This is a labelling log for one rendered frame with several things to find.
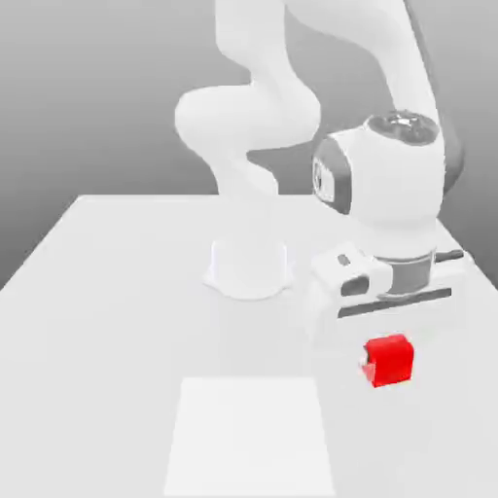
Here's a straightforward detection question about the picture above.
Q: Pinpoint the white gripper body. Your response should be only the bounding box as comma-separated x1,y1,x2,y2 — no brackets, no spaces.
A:
315,265,467,340

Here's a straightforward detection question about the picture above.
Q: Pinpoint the small red cube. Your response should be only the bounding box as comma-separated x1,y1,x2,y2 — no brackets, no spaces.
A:
363,333,416,389

